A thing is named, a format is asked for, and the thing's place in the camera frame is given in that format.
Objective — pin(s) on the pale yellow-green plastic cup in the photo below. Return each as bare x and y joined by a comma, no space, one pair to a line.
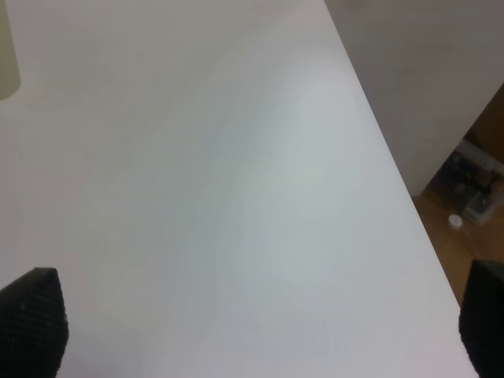
9,69

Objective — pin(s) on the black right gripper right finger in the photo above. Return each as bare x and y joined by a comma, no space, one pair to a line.
481,318

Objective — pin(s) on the small white round cap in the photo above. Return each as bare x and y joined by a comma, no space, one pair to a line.
455,221

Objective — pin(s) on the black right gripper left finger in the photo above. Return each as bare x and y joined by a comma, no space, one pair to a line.
34,326

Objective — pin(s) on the clear storage box on floor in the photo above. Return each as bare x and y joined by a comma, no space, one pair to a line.
471,181

